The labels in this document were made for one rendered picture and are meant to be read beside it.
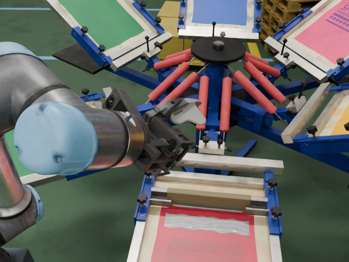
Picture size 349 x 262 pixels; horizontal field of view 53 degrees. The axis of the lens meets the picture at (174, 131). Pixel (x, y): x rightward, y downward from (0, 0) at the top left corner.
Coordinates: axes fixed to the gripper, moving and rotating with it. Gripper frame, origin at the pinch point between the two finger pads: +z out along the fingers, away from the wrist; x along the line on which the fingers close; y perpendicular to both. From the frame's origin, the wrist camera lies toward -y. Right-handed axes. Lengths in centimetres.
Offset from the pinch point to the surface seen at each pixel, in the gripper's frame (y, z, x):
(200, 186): -7, 94, -39
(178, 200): -7, 77, -44
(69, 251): -55, 130, -154
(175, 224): -1, 74, -51
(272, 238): 31, 82, -29
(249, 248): 27, 79, -37
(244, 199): 13, 84, -25
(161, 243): 1, 65, -57
